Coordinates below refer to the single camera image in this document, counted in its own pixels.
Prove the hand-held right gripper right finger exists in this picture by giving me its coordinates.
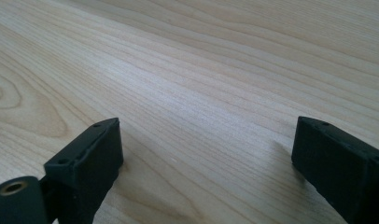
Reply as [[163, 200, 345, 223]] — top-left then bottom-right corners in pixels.
[[290, 116, 379, 224]]

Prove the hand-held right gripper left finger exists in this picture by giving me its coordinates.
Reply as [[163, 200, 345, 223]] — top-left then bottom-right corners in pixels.
[[39, 117, 124, 224]]

